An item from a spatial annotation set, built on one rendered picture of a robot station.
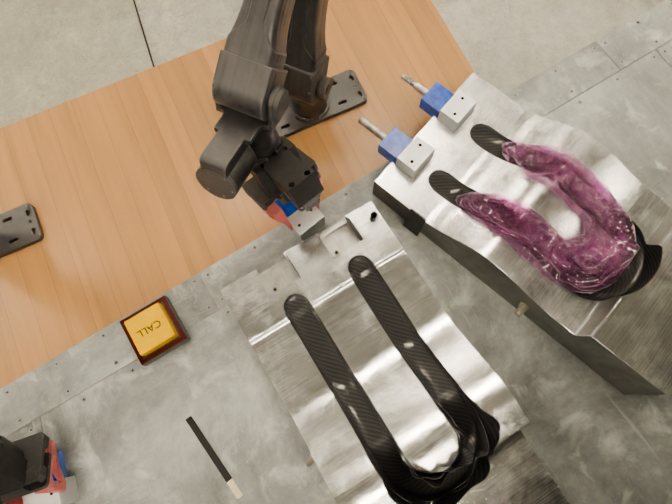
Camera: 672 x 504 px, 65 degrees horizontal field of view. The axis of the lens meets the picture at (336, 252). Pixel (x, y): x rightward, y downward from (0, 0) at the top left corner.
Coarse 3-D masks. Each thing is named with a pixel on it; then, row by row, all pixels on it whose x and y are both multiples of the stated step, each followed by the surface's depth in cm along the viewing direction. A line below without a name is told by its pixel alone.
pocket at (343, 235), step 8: (336, 224) 81; (344, 224) 81; (352, 224) 80; (328, 232) 80; (336, 232) 82; (344, 232) 82; (352, 232) 82; (328, 240) 81; (336, 240) 81; (344, 240) 81; (352, 240) 81; (360, 240) 81; (328, 248) 81; (336, 248) 81; (344, 248) 81
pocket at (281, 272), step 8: (272, 264) 79; (280, 264) 80; (288, 264) 81; (264, 272) 79; (272, 272) 80; (280, 272) 80; (288, 272) 80; (296, 272) 80; (264, 280) 80; (272, 280) 80; (280, 280) 80; (288, 280) 80; (264, 288) 77; (272, 288) 80; (280, 288) 80
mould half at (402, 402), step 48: (384, 240) 78; (240, 288) 77; (288, 288) 77; (336, 288) 77; (288, 336) 75; (336, 336) 75; (384, 336) 76; (432, 336) 75; (288, 384) 74; (384, 384) 73; (480, 384) 69; (336, 432) 70; (432, 432) 67; (336, 480) 67; (528, 480) 72
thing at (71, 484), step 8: (40, 424) 78; (64, 464) 78; (64, 472) 77; (56, 480) 75; (72, 480) 78; (72, 488) 77; (24, 496) 74; (32, 496) 73; (40, 496) 73; (48, 496) 73; (56, 496) 73; (64, 496) 75; (72, 496) 77
